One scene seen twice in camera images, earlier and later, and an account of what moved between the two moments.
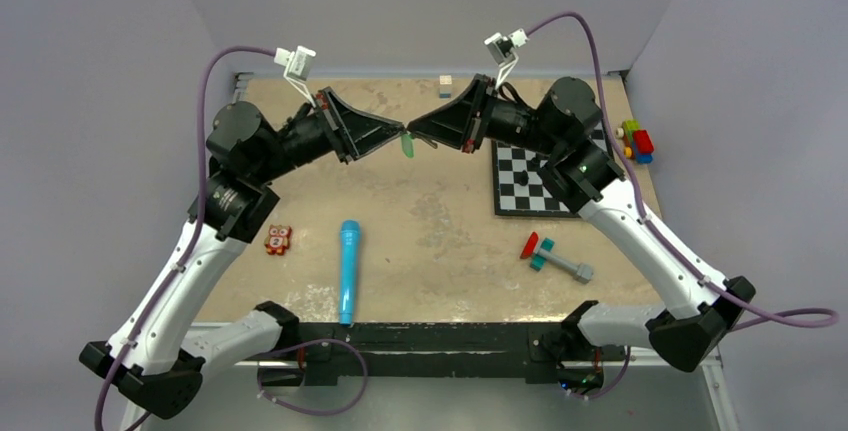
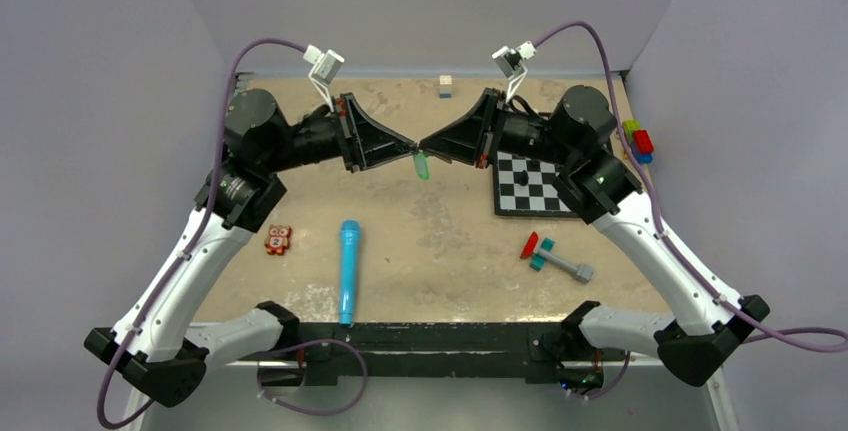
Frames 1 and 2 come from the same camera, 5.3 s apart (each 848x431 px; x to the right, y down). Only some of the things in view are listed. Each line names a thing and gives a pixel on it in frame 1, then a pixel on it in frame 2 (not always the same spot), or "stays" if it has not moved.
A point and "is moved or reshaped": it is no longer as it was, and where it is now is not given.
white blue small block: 445,88 stays
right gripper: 457,122 to 471,131
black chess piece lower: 521,177 stays
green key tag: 408,145 is moved or reshaped
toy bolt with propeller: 543,255 stays
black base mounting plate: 543,352 stays
